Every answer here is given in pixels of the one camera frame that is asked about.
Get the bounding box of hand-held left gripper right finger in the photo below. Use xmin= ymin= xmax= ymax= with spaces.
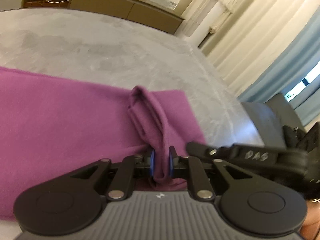
xmin=169 ymin=146 xmax=253 ymax=201

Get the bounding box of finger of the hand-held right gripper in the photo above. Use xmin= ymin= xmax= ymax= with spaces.
xmin=186 ymin=141 xmax=288 ymax=167

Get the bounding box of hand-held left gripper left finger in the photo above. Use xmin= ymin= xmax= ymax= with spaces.
xmin=67 ymin=150 xmax=156 ymax=201

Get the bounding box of purple garment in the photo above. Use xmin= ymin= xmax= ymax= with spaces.
xmin=0 ymin=66 xmax=207 ymax=222

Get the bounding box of person's right hand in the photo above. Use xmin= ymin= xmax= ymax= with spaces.
xmin=301 ymin=199 xmax=320 ymax=240

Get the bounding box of blue curtain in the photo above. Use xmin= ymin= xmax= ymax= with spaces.
xmin=237 ymin=12 xmax=320 ymax=125

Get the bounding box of white curtain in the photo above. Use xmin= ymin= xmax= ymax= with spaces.
xmin=197 ymin=0 xmax=320 ymax=98

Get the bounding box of white standing air conditioner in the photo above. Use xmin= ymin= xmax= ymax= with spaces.
xmin=175 ymin=0 xmax=218 ymax=38

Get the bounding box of long grey brown sideboard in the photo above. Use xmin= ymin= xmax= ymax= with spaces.
xmin=0 ymin=0 xmax=185 ymax=34

